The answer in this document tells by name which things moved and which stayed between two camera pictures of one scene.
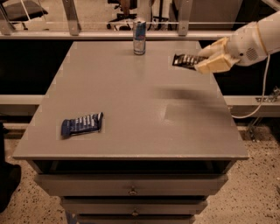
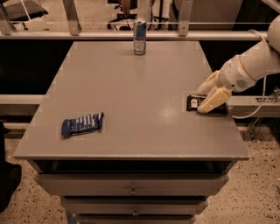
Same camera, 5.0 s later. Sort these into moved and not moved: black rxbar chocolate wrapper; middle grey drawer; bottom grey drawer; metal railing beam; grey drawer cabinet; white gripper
Moved: black rxbar chocolate wrapper; white gripper
Not moved: metal railing beam; middle grey drawer; grey drawer cabinet; bottom grey drawer
